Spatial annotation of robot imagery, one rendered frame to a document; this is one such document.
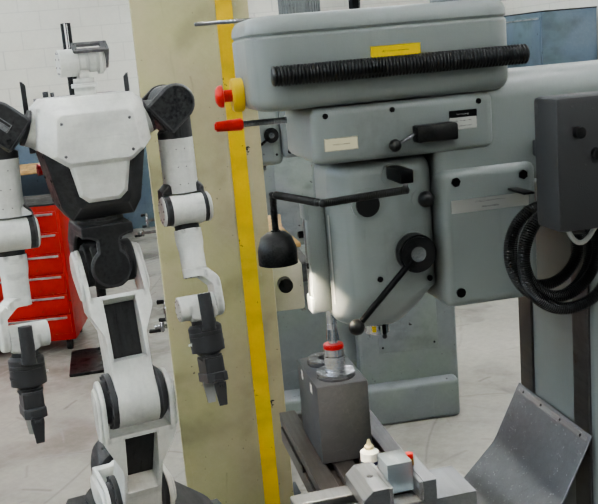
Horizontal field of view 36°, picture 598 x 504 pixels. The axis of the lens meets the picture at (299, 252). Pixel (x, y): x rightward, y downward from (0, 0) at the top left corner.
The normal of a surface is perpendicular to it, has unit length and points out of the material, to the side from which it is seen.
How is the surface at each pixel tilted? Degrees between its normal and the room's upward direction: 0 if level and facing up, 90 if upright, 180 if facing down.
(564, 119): 90
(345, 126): 90
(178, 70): 90
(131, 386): 66
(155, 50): 90
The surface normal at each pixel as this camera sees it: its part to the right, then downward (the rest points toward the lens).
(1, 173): 0.43, 0.16
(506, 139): 0.21, 0.19
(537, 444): -0.91, -0.33
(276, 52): -0.08, 0.22
